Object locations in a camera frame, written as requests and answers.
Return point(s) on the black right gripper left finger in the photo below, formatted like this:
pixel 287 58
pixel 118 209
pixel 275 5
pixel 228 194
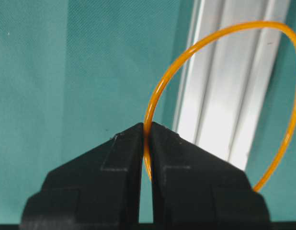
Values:
pixel 99 187

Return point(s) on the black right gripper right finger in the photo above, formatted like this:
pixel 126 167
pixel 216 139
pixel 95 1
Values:
pixel 192 186

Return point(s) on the orange rubber band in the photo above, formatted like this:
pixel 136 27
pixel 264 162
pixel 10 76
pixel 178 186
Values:
pixel 175 66

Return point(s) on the green table cloth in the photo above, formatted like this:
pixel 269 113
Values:
pixel 75 72

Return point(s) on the aluminium extrusion rail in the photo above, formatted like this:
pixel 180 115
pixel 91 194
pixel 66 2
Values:
pixel 223 85

